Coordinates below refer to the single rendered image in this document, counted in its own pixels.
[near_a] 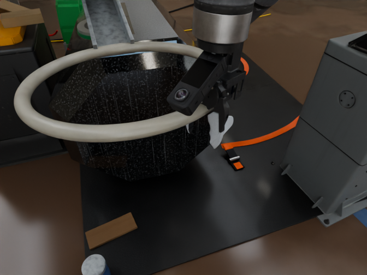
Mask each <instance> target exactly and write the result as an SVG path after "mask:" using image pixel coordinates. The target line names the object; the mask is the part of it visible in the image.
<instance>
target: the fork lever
mask: <svg viewBox="0 0 367 275"><path fill-rule="evenodd" d="M82 4H83V7H84V12H85V16H86V21H87V25H88V29H89V32H90V36H91V40H92V45H93V49H98V47H99V46H104V45H111V44H119V43H130V44H134V38H133V35H132V32H131V30H130V27H129V25H128V22H127V19H126V17H125V14H124V12H123V9H122V6H121V3H120V1H119V0H82ZM129 53H134V52H129ZM124 54H128V53H120V54H115V55H108V56H103V57H110V56H117V55H124ZM103 57H98V58H103Z"/></svg>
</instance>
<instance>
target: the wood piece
mask: <svg viewBox="0 0 367 275"><path fill-rule="evenodd" d="M0 20H1V22H2V25H3V27H4V28H12V27H20V26H27V25H33V24H38V23H44V20H43V16H42V14H41V11H40V8H38V9H30V10H22V11H14V12H9V13H1V16H0Z"/></svg>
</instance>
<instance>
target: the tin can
mask: <svg viewBox="0 0 367 275"><path fill-rule="evenodd" d="M81 271H82V274H83V275H111V273H110V270H109V268H108V266H107V264H106V261H105V259H104V258H103V257H102V256H101V255H99V254H93V255H91V256H89V257H88V258H86V260H85V261H84V262H83V264H82V267H81Z"/></svg>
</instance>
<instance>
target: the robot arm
mask: <svg viewBox="0 0 367 275"><path fill-rule="evenodd" d="M277 1H279V0H194V7H193V23H192V34H193V35H194V36H195V37H196V38H197V46H198V47H199V48H200V49H202V50H203V52H202V53H201V54H200V56H199V57H198V58H197V60H196V61H195V62H194V63H193V65H192V66H191V67H190V68H189V70H188V71H187V73H186V74H185V75H184V76H183V78H182V79H181V80H180V82H179V83H178V84H177V85H176V87H175V88H174V89H173V90H172V92H171V93H170V94H169V96H168V97H167V102H168V103H169V105H170V106H171V107H172V109H174V110H176V111H178V112H180V113H182V114H184V115H186V116H191V115H192V114H193V113H194V112H195V110H196V109H197V107H198V106H199V105H200V104H203V105H205V106H206V107H207V109H208V110H210V109H211V108H214V111H213V112H212V113H210V114H208V122H209V125H210V132H209V134H210V142H209V143H210V145H211V146H212V147H213V148H214V149H215V148H216V147H217V146H218V145H219V144H220V143H221V141H222V138H223V135H224V134H225V132H226V131H227V130H228V129H229V128H230V127H231V126H232V124H233V117H232V116H229V105H228V103H227V101H228V100H230V99H231V98H232V96H233V93H234V92H235V93H234V100H236V99H237V98H239V97H240V96H241V95H242V90H243V86H244V81H245V76H246V71H244V70H242V69H240V68H239V65H240V60H241V54H242V48H243V45H244V41H245V40H246V39H247V38H248V32H249V29H250V24H251V23H252V22H253V21H254V20H256V19H257V18H258V17H260V16H261V15H262V14H263V13H264V12H265V11H267V10H268V9H269V8H270V7H271V6H272V5H274V4H275V3H276V2H277ZM238 72H240V73H239V74H238ZM241 80H242V84H241V89H240V91H239V92H238V93H237V90H238V85H239V81H241ZM235 85H236V86H235Z"/></svg>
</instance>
